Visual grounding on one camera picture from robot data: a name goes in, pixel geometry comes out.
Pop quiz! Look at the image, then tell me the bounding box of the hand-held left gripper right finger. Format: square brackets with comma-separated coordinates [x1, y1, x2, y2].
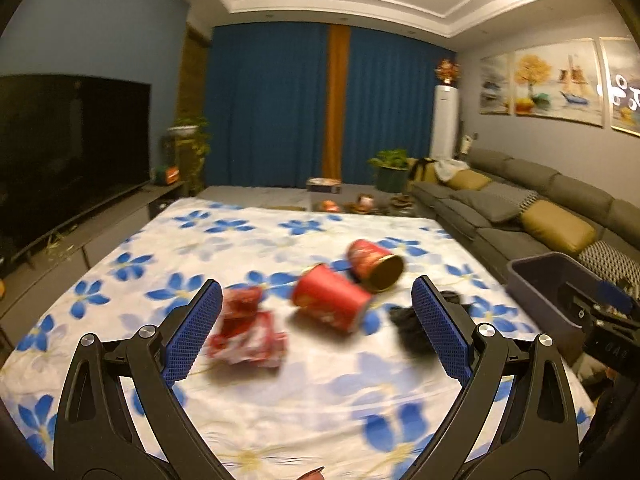
[400, 275, 581, 480]

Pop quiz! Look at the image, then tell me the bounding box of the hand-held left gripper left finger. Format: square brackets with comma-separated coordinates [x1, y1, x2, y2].
[54, 279, 223, 480]

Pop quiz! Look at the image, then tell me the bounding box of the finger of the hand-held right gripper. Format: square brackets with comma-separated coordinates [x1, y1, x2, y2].
[565, 280, 640, 328]

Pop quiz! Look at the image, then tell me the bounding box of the black plastic bag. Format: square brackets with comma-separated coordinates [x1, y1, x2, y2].
[389, 290, 473, 356]

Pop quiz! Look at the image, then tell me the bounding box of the red wrapper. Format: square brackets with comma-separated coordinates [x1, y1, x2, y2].
[220, 286, 265, 318]

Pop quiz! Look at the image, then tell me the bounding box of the red white plastic bag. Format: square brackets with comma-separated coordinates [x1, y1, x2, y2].
[207, 310, 290, 368]

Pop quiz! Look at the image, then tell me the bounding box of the grey plastic bin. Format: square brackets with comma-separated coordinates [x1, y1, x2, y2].
[506, 252, 640, 366]

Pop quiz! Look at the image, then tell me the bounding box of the red can with gold inside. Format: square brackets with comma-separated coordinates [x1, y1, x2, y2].
[346, 239, 405, 293]

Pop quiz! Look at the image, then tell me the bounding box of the red paper cup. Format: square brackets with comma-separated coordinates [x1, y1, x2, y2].
[291, 263, 373, 335]

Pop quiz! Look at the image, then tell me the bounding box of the large black white patterned cushion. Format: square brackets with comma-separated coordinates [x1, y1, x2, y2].
[577, 240, 640, 286]

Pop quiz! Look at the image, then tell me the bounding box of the dark clothing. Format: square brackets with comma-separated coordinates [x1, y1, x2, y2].
[575, 360, 640, 480]

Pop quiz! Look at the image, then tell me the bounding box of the large mustard cushion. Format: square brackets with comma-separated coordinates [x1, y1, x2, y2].
[520, 200, 597, 255]

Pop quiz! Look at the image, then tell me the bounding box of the white blue floral blanket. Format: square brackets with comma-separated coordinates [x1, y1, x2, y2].
[0, 197, 596, 480]

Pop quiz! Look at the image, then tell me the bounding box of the grey cushion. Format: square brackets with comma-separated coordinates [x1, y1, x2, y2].
[467, 191, 523, 223]

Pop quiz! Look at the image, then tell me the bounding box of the grey television stand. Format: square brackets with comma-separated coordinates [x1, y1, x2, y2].
[0, 180, 188, 321]

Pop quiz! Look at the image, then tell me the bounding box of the grey sofa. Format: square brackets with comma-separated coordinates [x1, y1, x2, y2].
[407, 147, 640, 281]

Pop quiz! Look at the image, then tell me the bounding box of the small mustard cushion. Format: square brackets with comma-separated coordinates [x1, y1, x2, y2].
[446, 169, 492, 191]

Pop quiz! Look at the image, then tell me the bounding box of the white cloth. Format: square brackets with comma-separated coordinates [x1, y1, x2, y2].
[436, 159, 471, 181]

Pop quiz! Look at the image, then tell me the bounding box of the leafy plant in green pot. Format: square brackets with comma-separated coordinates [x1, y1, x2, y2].
[368, 148, 411, 193]

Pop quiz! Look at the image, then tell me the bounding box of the trailing plant on stand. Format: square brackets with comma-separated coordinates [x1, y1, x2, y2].
[167, 116, 211, 193]

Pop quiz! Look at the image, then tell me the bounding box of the white standing air conditioner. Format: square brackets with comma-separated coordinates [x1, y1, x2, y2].
[431, 85, 460, 161]

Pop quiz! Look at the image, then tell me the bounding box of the framed painting with light glare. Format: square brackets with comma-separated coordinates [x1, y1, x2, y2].
[600, 36, 640, 138]

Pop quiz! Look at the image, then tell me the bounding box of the black television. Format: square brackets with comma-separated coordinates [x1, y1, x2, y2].
[0, 74, 152, 278]

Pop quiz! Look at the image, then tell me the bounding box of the sailing ship painting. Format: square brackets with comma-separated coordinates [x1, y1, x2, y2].
[511, 39, 603, 128]

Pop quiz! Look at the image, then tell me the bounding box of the blue curtain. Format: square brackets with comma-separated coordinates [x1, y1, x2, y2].
[342, 27, 457, 186]
[205, 24, 333, 188]

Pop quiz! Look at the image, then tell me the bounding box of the narrow grey landscape painting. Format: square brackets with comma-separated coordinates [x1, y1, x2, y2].
[479, 53, 513, 116]

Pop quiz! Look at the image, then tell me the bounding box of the orange curtain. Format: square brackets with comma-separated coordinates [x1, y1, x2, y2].
[322, 26, 351, 181]

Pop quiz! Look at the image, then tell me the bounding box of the red gold flower decoration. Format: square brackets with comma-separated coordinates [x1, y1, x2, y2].
[434, 57, 462, 85]

